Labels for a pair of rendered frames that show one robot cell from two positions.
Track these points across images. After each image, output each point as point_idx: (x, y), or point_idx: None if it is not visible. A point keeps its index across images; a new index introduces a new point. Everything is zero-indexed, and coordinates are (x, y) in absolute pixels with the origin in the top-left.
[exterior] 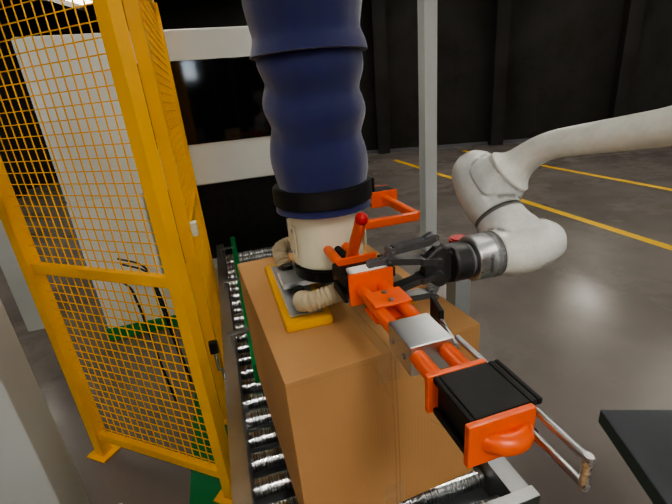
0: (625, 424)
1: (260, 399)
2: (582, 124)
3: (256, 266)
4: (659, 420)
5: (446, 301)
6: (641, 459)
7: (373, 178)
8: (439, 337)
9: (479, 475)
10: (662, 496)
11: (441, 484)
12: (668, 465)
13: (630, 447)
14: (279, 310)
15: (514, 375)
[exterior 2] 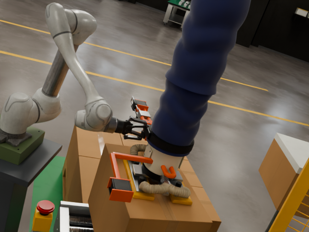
0: (27, 176)
1: None
2: (86, 74)
3: (198, 213)
4: (13, 171)
5: (109, 153)
6: (37, 169)
7: (147, 128)
8: (141, 110)
9: (70, 226)
10: (45, 163)
11: (88, 228)
12: (32, 165)
13: (36, 171)
14: None
15: (134, 101)
